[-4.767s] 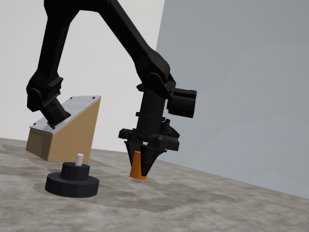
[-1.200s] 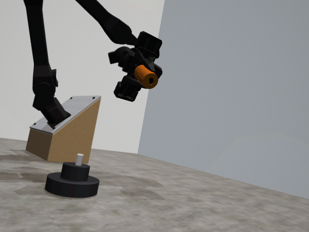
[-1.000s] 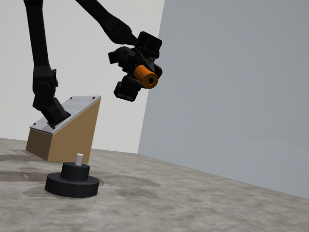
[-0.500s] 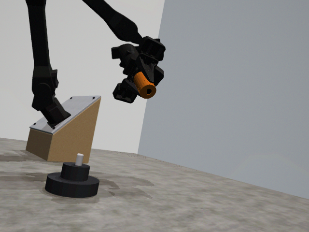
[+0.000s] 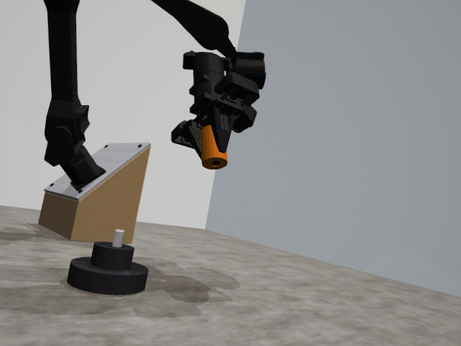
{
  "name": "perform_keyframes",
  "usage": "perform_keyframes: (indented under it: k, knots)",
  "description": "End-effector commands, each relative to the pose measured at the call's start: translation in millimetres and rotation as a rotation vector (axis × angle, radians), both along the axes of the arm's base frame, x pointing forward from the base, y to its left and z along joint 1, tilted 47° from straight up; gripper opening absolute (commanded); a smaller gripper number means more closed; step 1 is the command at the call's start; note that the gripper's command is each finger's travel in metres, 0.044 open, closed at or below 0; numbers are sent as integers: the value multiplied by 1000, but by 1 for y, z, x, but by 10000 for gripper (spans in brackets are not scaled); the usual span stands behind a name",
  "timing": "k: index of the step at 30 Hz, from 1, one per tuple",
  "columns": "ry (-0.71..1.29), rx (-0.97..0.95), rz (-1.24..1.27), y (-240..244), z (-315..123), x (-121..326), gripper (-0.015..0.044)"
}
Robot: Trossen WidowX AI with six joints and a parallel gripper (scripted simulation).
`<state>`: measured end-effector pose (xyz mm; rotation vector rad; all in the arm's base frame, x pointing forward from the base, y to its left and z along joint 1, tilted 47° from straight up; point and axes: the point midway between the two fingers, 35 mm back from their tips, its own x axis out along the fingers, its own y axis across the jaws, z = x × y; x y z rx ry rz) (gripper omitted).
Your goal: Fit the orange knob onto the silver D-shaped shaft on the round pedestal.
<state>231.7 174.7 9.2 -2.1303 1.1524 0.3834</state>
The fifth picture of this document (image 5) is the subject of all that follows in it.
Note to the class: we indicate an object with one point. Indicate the black round pedestal with silver shaft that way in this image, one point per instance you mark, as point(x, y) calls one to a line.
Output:
point(109, 270)

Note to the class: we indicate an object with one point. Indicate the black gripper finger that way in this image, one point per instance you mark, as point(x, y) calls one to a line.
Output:
point(193, 135)
point(222, 116)

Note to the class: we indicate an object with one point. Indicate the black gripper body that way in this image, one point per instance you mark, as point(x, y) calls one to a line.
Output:
point(209, 86)

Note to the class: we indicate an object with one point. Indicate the orange knob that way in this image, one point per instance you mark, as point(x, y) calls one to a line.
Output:
point(211, 157)

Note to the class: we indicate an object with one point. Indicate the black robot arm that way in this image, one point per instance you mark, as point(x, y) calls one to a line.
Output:
point(67, 120)

